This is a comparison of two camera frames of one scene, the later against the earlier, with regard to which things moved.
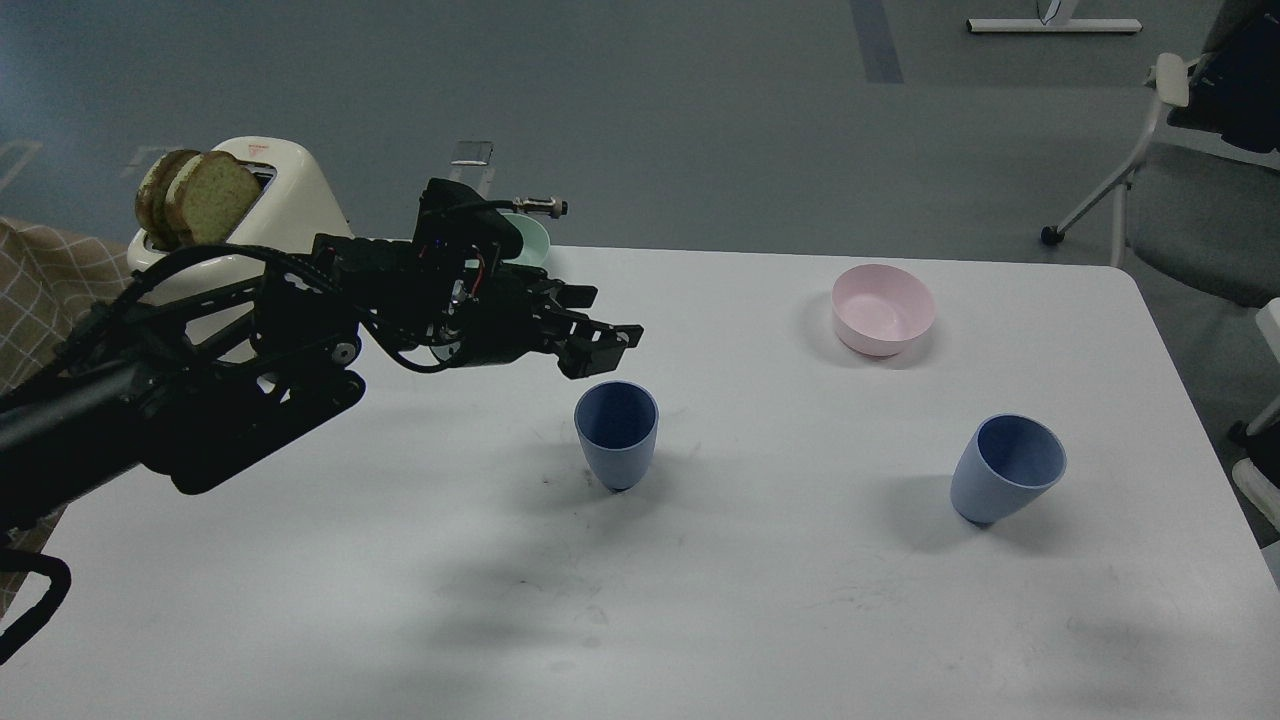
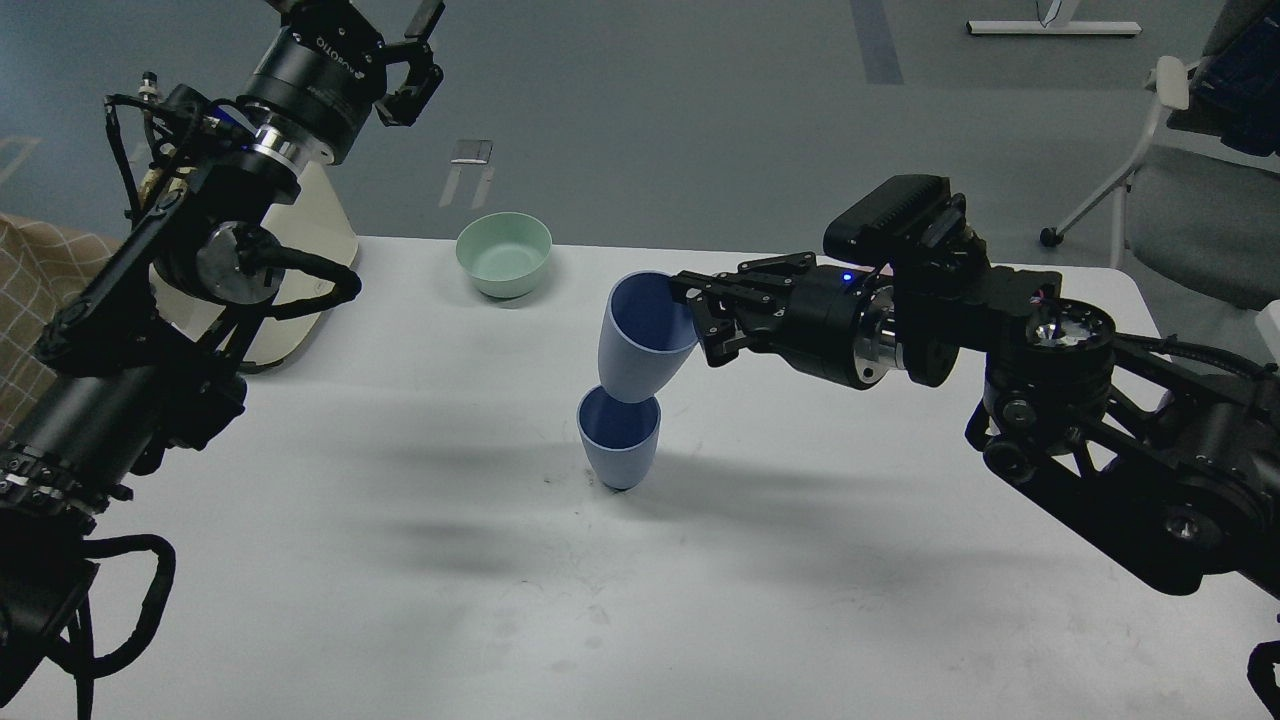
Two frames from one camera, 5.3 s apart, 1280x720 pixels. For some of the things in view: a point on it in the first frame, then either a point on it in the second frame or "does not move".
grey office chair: x=1199 y=202 does not move
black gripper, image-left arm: x=481 y=314 -> x=328 y=65
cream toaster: x=291 y=208 -> x=319 y=223
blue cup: x=1009 y=459 -> x=647 y=334
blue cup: x=618 y=423 does not move
